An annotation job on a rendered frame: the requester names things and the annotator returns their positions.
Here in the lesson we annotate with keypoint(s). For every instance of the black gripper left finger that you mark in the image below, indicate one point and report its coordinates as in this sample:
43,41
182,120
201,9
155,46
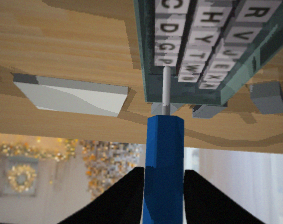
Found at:
119,204

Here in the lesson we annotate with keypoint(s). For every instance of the blue stylus with grey tip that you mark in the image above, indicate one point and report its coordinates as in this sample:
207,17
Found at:
164,165

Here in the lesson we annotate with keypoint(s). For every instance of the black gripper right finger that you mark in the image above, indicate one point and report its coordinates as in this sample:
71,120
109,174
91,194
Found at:
206,204

